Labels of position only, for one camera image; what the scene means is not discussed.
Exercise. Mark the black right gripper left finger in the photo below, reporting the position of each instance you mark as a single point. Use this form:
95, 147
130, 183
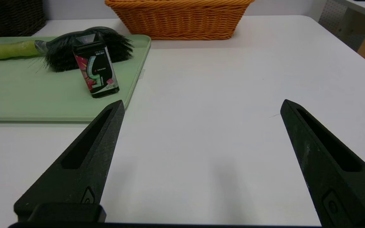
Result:
74, 177

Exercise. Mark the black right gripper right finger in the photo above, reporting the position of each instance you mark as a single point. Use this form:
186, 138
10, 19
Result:
325, 164

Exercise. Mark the black red gum box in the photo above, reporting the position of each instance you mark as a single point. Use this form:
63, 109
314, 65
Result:
98, 72

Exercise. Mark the dark brown wicker basket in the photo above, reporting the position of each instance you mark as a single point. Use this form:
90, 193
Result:
8, 17

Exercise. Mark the orange wicker basket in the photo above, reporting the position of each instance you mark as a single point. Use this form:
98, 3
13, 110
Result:
179, 22

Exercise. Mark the light green plastic tray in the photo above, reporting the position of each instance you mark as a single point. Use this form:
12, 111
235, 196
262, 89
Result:
27, 95

